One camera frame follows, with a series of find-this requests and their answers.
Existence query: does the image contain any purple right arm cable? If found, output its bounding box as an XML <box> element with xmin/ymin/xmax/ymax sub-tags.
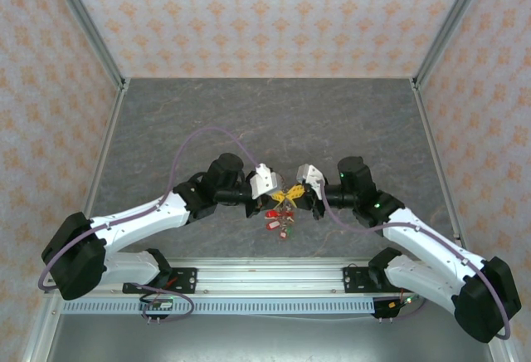
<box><xmin>319</xmin><ymin>181</ymin><xmax>512</xmax><ymax>341</ymax></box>

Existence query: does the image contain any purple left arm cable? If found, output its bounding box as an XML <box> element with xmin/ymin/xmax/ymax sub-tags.
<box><xmin>37</xmin><ymin>126</ymin><xmax>266</xmax><ymax>293</ymax></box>

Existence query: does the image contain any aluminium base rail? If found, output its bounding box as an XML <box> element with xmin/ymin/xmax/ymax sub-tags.
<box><xmin>110</xmin><ymin>257</ymin><xmax>418</xmax><ymax>296</ymax></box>

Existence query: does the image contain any small circuit board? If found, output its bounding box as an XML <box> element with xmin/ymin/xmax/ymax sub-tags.
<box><xmin>387</xmin><ymin>295</ymin><xmax>414</xmax><ymax>310</ymax></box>
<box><xmin>139</xmin><ymin>298</ymin><xmax>174</xmax><ymax>312</ymax></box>

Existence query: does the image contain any bunch of tagged keys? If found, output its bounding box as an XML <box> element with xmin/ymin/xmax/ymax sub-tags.
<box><xmin>276</xmin><ymin>203</ymin><xmax>296</xmax><ymax>230</ymax></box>

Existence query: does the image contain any aluminium table side rail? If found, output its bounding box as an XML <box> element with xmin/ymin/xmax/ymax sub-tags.
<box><xmin>20</xmin><ymin>81</ymin><xmax>130</xmax><ymax>362</ymax></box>
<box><xmin>409</xmin><ymin>78</ymin><xmax>514</xmax><ymax>362</ymax></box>

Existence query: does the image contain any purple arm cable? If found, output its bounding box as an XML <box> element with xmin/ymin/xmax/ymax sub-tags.
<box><xmin>319</xmin><ymin>181</ymin><xmax>512</xmax><ymax>341</ymax></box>
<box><xmin>37</xmin><ymin>126</ymin><xmax>266</xmax><ymax>293</ymax></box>

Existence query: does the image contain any grey metal sheet panel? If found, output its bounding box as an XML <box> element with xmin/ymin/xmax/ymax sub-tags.
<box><xmin>45</xmin><ymin>314</ymin><xmax>499</xmax><ymax>362</ymax></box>

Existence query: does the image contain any aluminium frame post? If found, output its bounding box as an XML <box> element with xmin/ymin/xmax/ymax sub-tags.
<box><xmin>43</xmin><ymin>0</ymin><xmax>129</xmax><ymax>91</ymax></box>
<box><xmin>412</xmin><ymin>0</ymin><xmax>495</xmax><ymax>91</ymax></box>

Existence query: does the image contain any white slotted cable duct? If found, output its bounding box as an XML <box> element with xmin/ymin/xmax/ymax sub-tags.
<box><xmin>61</xmin><ymin>297</ymin><xmax>377</xmax><ymax>316</ymax></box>

